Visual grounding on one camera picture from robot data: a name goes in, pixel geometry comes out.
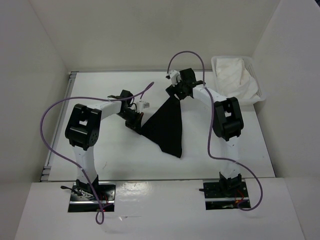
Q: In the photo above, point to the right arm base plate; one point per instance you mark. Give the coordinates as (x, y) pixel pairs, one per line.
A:
(217, 199)

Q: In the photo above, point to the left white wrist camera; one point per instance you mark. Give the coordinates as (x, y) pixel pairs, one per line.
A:
(142, 105)

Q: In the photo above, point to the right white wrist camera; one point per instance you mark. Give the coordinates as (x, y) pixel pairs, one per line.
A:
(174, 76)

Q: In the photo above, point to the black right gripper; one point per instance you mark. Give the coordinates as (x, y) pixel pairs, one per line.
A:
(172, 90)

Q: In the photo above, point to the black skirt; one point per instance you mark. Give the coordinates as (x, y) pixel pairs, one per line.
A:
(164, 127)

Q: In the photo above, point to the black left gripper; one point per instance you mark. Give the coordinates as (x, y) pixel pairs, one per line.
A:
(136, 123)

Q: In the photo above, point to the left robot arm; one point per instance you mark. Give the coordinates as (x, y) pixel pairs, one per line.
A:
(83, 129)

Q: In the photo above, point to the white plastic laundry basket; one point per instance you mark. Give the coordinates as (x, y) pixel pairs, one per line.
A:
(248, 62)

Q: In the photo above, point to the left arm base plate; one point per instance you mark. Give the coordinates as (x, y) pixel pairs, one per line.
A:
(82, 202)

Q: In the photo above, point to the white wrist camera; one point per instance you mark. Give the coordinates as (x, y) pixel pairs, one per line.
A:
(174, 76)
(142, 105)

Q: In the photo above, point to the white skirt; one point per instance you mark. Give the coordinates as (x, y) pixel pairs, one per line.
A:
(234, 80)

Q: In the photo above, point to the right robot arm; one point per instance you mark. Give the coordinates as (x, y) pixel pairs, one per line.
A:
(226, 123)

